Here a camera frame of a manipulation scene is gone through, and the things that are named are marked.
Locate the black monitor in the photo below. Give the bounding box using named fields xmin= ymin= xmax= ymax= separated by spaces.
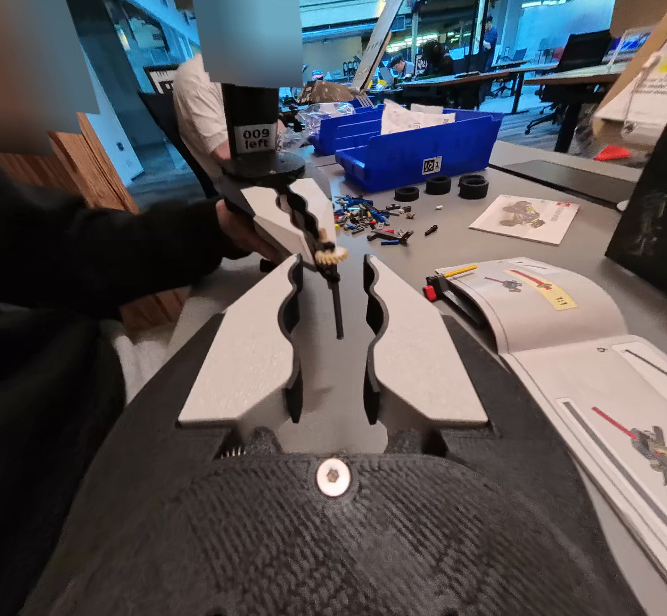
xmin=552 ymin=29 xmax=614 ymax=74

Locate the clear plastic bag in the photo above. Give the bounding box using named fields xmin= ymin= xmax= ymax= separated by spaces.
xmin=299 ymin=102 xmax=356 ymax=130

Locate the closed instruction booklet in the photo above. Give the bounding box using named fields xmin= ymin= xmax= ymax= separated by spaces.
xmin=468 ymin=194 xmax=580 ymax=247

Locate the long black toy axle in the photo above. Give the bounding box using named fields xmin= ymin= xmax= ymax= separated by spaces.
xmin=443 ymin=282 xmax=491 ymax=328

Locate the black office chair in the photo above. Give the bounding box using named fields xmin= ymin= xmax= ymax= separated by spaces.
xmin=523 ymin=85 xmax=570 ymax=135

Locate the blue bin with tag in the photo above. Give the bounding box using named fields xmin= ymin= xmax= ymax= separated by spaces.
xmin=335 ymin=108 xmax=504 ymax=193

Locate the yellow axle toy subassembly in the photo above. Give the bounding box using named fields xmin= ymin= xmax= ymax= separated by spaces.
xmin=422 ymin=264 xmax=478 ymax=303

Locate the person's black clothing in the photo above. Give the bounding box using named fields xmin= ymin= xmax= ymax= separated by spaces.
xmin=0 ymin=307 xmax=127 ymax=616

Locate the background long desk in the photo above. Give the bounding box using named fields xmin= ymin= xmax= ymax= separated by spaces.
xmin=400 ymin=64 xmax=562 ymax=114

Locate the person's left hand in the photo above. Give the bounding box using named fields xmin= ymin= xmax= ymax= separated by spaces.
xmin=216 ymin=198 xmax=283 ymax=262

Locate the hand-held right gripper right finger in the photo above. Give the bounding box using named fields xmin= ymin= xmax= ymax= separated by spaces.
xmin=362 ymin=253 xmax=491 ymax=428

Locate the cardboard box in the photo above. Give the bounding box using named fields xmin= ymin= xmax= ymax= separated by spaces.
xmin=591 ymin=0 xmax=667 ymax=151

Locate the open instruction booklet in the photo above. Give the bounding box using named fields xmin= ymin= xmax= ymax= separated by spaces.
xmin=435 ymin=257 xmax=667 ymax=571

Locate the person's left forearm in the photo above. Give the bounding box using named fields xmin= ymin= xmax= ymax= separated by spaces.
xmin=0 ymin=172 xmax=231 ymax=321

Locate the wooden panel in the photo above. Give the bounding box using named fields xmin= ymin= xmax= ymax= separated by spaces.
xmin=0 ymin=112 xmax=140 ymax=215

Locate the white paper sheet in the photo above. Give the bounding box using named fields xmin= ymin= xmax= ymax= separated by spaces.
xmin=380 ymin=99 xmax=457 ymax=136

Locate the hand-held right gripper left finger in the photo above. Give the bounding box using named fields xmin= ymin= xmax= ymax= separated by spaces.
xmin=177 ymin=253 xmax=304 ymax=428

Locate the pile of small toy pieces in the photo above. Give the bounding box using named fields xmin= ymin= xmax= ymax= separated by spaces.
xmin=333 ymin=194 xmax=415 ymax=247

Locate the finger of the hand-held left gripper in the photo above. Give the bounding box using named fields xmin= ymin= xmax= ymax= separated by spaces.
xmin=240 ymin=185 xmax=320 ymax=269
xmin=286 ymin=177 xmax=338 ymax=242

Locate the gear and axle toy assembly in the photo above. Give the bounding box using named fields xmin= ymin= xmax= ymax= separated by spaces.
xmin=313 ymin=227 xmax=350 ymax=341

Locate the light grey garment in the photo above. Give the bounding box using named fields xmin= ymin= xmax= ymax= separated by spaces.
xmin=112 ymin=321 xmax=179 ymax=409

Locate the blue storage bin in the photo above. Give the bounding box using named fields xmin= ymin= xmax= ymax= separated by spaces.
xmin=311 ymin=104 xmax=385 ymax=156

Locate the dark toy set box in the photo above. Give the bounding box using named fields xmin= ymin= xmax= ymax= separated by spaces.
xmin=605 ymin=125 xmax=667 ymax=279

